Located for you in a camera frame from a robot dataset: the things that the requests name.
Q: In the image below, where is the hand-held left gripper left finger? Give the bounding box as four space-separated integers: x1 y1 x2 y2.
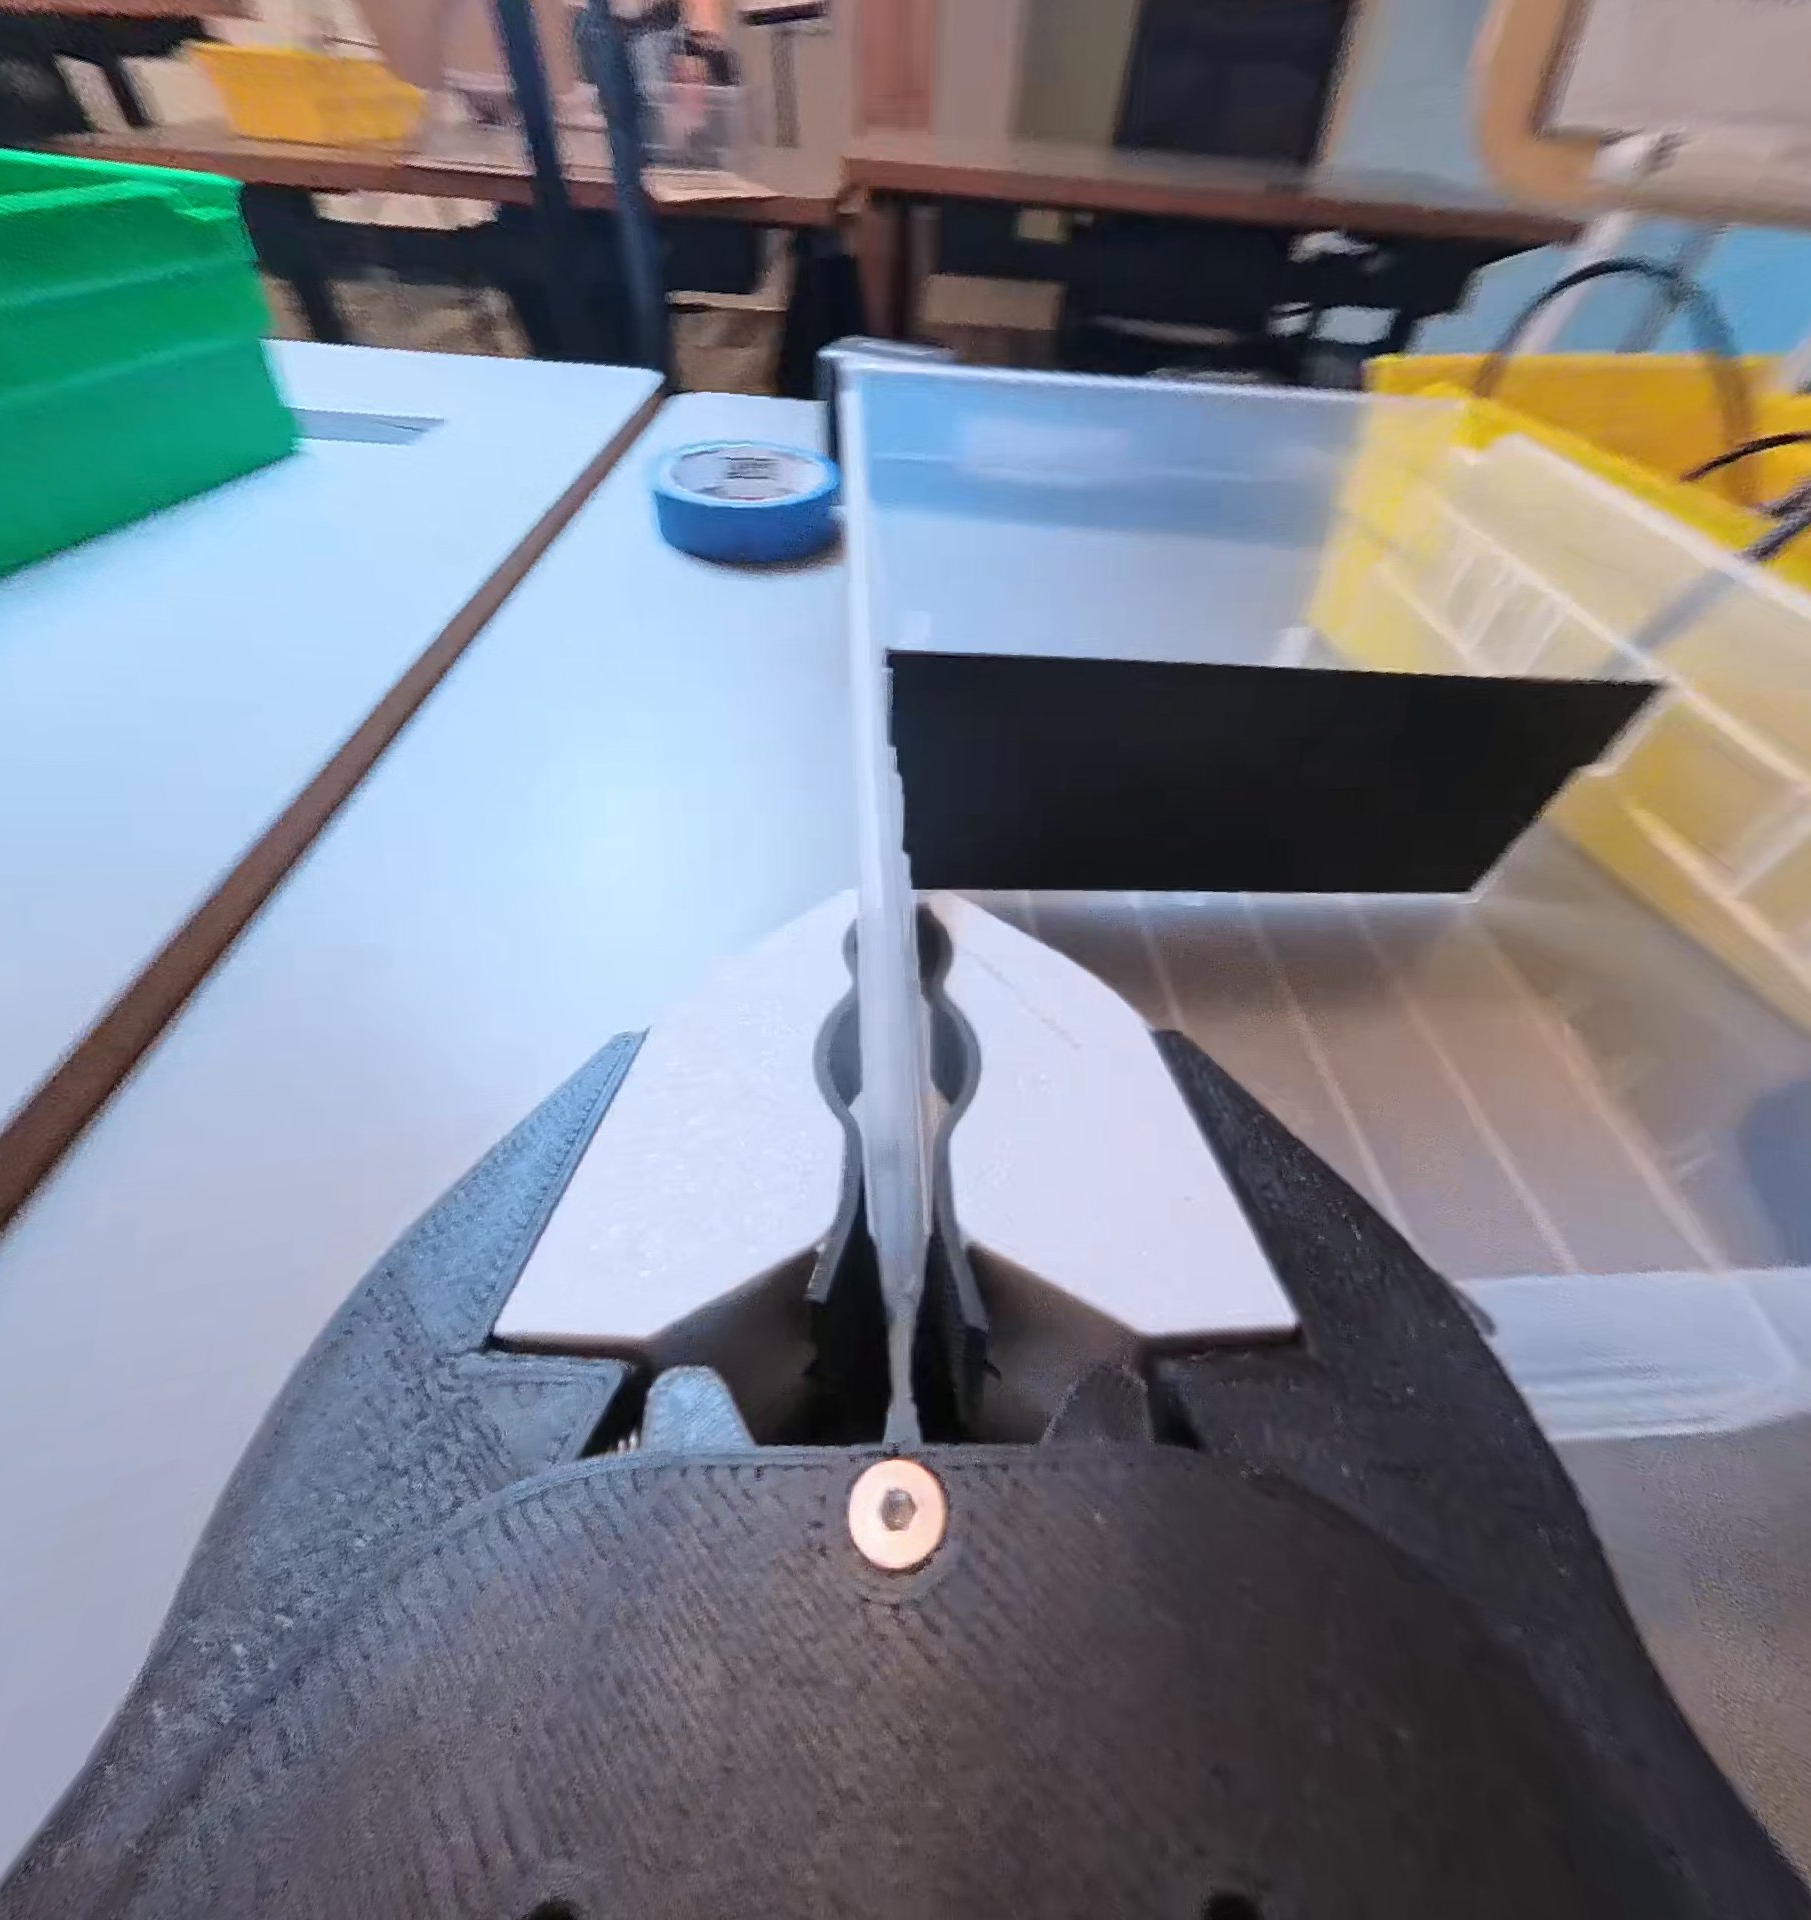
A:
492 893 867 1359

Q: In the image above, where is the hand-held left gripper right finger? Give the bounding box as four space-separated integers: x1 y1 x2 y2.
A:
920 897 1305 1366

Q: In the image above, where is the clear plastic organizer box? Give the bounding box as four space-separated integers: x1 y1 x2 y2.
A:
823 336 1811 1443

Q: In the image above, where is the black divider panel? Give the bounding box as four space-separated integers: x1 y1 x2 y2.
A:
884 648 1661 897

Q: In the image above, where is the blue tape roll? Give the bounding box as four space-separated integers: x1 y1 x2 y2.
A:
650 438 843 563

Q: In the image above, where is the translucent compartment organizer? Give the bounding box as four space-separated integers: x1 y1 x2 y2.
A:
1301 435 1811 1052

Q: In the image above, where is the yellow plastic bin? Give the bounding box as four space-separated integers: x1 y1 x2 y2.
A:
1362 348 1811 624
189 41 430 147

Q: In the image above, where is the wood-edged table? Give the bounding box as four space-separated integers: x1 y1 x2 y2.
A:
36 127 847 227
843 135 1589 248

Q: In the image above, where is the green plastic bin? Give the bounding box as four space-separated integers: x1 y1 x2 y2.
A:
0 141 298 594

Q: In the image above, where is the black cable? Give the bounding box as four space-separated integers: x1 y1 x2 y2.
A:
1475 259 1811 557

